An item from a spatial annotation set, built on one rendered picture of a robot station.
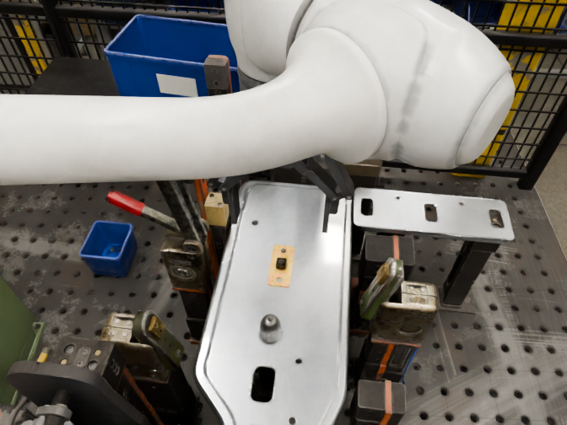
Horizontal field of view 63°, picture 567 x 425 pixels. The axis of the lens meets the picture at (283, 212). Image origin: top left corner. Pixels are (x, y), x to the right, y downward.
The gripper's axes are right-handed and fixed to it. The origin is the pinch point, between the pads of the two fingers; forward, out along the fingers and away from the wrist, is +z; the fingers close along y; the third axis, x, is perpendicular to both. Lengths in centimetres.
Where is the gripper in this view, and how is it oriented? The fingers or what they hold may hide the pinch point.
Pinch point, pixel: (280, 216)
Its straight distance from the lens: 68.7
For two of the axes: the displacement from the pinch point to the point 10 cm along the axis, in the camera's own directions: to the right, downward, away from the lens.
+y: 9.9, 1.0, -0.8
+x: 1.2, -7.6, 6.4
